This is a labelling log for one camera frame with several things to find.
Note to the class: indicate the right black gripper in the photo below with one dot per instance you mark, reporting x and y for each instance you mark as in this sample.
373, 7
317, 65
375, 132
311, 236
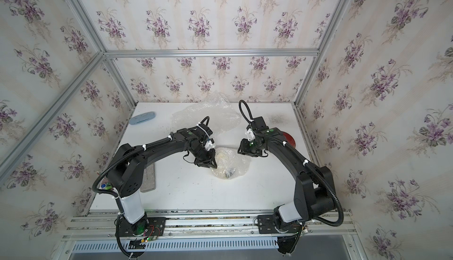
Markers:
245, 149

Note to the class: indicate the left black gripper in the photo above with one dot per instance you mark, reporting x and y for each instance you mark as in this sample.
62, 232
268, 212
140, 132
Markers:
210, 162

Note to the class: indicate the red floral dinner plate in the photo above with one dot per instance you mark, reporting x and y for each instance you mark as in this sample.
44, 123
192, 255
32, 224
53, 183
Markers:
289, 139

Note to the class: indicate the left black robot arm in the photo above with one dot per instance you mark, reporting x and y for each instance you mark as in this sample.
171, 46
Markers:
123, 177

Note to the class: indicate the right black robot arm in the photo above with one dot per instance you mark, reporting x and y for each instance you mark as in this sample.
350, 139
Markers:
315, 195

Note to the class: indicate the grey flat block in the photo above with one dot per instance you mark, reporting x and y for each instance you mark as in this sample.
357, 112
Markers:
149, 179

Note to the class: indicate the white vented panel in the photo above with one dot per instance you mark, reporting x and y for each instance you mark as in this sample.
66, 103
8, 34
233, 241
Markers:
174, 245

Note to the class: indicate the pink pen cup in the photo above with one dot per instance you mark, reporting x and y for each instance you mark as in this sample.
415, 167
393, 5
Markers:
105, 185

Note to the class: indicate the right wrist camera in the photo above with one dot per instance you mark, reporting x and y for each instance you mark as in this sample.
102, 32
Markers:
256, 125

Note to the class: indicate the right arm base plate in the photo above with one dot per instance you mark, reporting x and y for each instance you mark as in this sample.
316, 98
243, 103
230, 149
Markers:
267, 225

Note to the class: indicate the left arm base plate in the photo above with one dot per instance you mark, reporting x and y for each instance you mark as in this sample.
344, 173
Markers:
150, 229

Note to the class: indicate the aluminium front rail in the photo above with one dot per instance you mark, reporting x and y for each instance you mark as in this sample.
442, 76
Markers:
178, 224

